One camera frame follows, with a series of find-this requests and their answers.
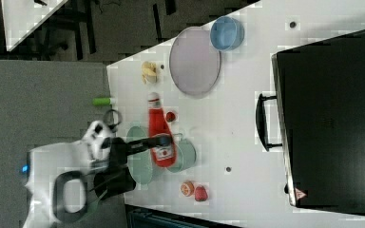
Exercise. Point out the red ketchup bottle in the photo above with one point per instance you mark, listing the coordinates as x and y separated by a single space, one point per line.
166 155

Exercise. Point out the green cylindrical object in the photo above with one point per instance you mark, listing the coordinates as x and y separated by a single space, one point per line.
102 101

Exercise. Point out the small red strawberry toy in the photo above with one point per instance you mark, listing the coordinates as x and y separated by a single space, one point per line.
170 117

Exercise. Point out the teal metal mug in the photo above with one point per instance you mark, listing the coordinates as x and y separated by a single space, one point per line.
186 154

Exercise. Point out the blue bowl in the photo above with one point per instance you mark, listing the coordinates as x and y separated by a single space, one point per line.
226 33

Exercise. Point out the yellow peeled banana toy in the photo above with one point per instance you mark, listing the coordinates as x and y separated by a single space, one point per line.
149 72

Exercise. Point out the round lilac plate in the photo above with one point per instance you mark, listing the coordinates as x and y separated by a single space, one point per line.
194 63

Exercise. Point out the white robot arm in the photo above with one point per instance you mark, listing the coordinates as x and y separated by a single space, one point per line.
68 180

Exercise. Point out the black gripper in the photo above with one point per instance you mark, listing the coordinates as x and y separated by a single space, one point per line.
117 180

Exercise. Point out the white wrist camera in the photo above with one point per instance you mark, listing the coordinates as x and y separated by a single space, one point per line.
98 134

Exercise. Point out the dark blue bin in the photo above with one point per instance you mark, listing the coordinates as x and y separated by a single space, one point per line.
139 217

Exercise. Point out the silver toaster oven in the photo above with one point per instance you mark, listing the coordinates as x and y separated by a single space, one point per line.
320 95

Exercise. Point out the orange slice toy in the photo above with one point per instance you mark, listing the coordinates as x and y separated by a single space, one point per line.
187 188

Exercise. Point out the white side table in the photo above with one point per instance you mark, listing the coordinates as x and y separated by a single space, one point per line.
22 17

